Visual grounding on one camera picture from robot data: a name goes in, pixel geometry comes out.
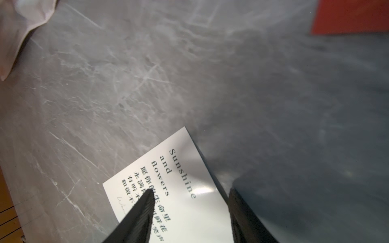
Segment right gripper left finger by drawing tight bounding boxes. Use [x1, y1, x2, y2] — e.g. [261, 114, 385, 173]
[103, 189, 155, 243]

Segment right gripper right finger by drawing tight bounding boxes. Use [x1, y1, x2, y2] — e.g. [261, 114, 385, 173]
[228, 188, 278, 243]

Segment white card small text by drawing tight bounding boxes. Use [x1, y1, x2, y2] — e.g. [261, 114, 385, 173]
[103, 128, 233, 243]

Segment red card right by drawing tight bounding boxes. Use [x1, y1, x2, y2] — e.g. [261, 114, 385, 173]
[311, 0, 389, 35]

